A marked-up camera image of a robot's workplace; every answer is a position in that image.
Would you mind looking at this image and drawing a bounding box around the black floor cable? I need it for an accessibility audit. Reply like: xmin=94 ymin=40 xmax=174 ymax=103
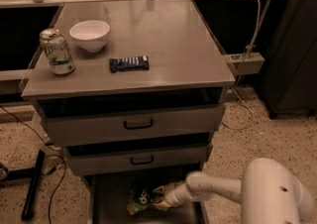
xmin=0 ymin=105 xmax=67 ymax=224

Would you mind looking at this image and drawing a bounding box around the white cable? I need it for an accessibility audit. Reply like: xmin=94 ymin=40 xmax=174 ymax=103
xmin=221 ymin=0 xmax=262 ymax=131

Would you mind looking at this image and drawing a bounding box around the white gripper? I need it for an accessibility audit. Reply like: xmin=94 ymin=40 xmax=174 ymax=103
xmin=153 ymin=182 xmax=188 ymax=211

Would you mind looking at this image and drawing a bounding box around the grey drawer cabinet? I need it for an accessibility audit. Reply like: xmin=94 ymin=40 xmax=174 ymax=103
xmin=23 ymin=0 xmax=234 ymax=224

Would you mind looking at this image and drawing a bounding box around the dark blue snack bar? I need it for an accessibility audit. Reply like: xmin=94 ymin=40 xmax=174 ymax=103
xmin=109 ymin=56 xmax=150 ymax=73

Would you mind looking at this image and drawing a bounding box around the black floor stand bar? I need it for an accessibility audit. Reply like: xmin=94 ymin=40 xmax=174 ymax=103
xmin=21 ymin=150 xmax=45 ymax=221

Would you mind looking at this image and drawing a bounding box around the open bottom drawer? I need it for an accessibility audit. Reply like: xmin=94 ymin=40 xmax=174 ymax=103
xmin=90 ymin=165 xmax=209 ymax=224

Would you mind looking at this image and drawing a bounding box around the grey metal bracket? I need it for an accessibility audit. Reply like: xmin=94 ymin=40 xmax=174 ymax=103
xmin=223 ymin=53 xmax=264 ymax=76

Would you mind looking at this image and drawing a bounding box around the top grey drawer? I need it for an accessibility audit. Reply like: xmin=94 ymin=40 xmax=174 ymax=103
xmin=43 ymin=105 xmax=225 ymax=147

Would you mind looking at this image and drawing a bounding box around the green rice chip bag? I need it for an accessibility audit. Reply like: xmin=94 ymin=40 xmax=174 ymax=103
xmin=127 ymin=182 xmax=162 ymax=215

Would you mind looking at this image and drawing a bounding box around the middle grey drawer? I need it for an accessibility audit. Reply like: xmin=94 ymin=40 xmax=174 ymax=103
xmin=67 ymin=144 xmax=212 ymax=175

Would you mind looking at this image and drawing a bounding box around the grey drawer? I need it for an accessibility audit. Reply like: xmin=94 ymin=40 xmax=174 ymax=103
xmin=43 ymin=105 xmax=225 ymax=147
xmin=67 ymin=144 xmax=212 ymax=175

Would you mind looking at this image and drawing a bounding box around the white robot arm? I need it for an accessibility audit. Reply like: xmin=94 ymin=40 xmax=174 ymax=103
xmin=154 ymin=158 xmax=315 ymax=224

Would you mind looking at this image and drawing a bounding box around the white bowl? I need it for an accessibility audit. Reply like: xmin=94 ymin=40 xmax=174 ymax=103
xmin=69 ymin=20 xmax=110 ymax=53

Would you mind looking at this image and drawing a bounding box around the green white soda can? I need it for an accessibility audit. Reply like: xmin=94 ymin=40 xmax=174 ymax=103
xmin=40 ymin=29 xmax=75 ymax=75

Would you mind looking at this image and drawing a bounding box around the dark side cabinet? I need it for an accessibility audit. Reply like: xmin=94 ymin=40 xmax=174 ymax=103
xmin=260 ymin=0 xmax=317 ymax=119

